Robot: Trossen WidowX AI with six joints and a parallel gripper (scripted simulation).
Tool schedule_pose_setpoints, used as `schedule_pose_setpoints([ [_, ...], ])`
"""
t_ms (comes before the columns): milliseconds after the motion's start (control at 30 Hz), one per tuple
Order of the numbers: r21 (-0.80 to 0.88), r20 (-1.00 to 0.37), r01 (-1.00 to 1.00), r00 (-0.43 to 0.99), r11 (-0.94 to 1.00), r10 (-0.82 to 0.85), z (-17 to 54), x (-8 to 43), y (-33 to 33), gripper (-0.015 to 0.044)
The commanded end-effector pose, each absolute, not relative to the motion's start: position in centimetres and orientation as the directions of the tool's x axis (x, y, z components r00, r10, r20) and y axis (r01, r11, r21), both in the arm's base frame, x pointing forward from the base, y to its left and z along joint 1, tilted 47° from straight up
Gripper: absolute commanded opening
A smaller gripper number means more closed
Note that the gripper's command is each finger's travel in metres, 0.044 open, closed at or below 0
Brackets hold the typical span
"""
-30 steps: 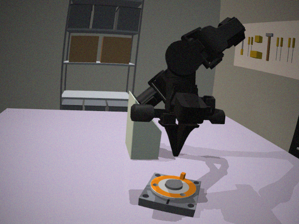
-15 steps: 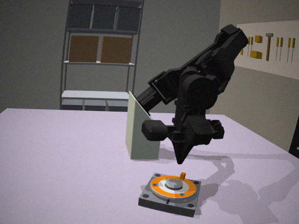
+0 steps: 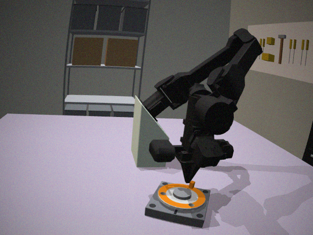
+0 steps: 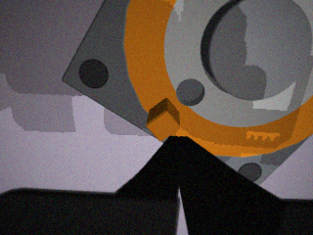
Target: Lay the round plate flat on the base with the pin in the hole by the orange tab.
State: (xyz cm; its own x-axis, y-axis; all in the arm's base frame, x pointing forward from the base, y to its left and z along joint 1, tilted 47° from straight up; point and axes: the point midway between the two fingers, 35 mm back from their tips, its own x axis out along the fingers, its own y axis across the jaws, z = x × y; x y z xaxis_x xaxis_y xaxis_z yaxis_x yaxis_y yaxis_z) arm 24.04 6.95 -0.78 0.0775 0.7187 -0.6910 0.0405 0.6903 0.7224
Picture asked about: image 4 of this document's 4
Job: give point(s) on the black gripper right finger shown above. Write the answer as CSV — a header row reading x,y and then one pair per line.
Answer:
x,y
220,201

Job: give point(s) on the orange round plate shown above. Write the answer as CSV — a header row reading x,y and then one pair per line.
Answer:
x,y
162,47

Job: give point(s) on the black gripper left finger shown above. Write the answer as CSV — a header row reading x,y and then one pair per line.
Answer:
x,y
148,204

